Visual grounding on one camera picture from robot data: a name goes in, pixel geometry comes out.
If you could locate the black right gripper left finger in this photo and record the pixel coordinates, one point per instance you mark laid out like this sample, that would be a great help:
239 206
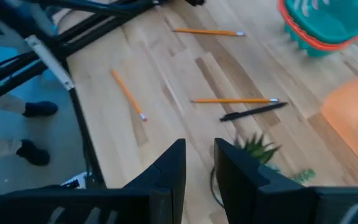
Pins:
166 186

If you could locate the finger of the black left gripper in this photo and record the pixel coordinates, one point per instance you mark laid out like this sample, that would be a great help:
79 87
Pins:
195 2

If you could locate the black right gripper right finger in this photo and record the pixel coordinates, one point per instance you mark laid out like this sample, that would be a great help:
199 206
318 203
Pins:
244 186

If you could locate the orange pencil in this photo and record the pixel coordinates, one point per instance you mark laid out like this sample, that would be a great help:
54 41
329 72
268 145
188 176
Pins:
210 31
235 100
127 93

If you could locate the black pen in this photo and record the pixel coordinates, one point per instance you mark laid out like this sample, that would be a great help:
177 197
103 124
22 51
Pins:
253 111

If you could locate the succulent in black pot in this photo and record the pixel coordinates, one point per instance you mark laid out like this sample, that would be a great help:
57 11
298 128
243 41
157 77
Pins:
259 151

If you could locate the orange translucent tray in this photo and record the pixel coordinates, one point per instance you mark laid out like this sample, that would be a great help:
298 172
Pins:
346 118

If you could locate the green basket with orange rim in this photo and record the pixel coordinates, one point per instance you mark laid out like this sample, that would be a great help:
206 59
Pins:
331 21

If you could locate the person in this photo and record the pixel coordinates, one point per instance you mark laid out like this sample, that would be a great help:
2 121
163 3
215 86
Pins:
39 109

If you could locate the black aluminium table frame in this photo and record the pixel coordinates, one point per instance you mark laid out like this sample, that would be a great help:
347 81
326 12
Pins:
104 20

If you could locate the silver frame bracket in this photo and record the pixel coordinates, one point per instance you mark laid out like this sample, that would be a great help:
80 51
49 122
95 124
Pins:
50 62

